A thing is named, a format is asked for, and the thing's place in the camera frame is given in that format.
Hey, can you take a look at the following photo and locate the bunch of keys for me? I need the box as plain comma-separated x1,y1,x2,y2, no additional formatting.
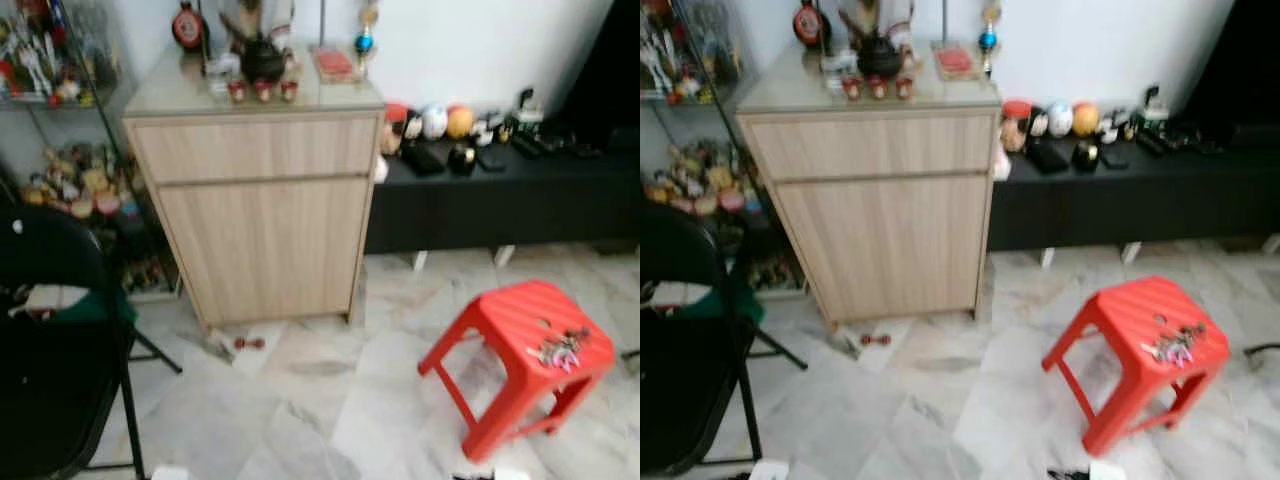
537,327,592,374
1149,323,1208,368

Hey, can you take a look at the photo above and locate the glass shelf with figurines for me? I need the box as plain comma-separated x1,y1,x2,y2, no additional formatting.
640,0,806,297
0,0,183,301

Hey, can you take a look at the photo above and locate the green cloth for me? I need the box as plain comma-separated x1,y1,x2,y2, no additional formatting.
54,288,138,327
680,284,768,324

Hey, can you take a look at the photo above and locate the red plastic stool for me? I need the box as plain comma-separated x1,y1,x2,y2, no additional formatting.
1041,275,1232,459
417,279,618,465

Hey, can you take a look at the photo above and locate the black low bench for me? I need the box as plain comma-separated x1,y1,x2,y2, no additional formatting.
364,138,641,257
987,138,1280,254

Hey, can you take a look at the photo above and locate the black folding chair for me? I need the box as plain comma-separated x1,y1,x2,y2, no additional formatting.
0,204,184,480
640,200,810,477

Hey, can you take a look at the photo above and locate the black television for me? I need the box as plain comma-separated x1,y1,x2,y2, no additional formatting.
553,0,641,133
1183,0,1280,129

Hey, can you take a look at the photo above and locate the black flat case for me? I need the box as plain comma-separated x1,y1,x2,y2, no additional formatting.
1024,141,1072,177
399,144,447,179

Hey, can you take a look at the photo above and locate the light wooden cabinet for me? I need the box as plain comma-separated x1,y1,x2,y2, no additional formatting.
122,70,387,332
735,68,1005,331

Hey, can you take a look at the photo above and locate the red lid jar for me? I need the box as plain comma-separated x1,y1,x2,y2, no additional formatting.
1002,99,1032,154
383,101,410,157

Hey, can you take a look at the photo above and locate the red round ornament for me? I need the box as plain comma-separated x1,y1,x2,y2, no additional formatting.
171,1,207,52
792,1,832,50

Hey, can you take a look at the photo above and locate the black teapot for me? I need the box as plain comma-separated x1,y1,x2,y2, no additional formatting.
239,34,289,84
857,32,907,80

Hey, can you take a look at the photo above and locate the blue ball trophy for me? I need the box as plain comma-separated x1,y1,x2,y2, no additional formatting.
979,2,1004,74
354,4,380,77

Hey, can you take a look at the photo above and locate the red flat box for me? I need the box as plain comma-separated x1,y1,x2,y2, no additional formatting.
934,41,980,80
314,46,360,84

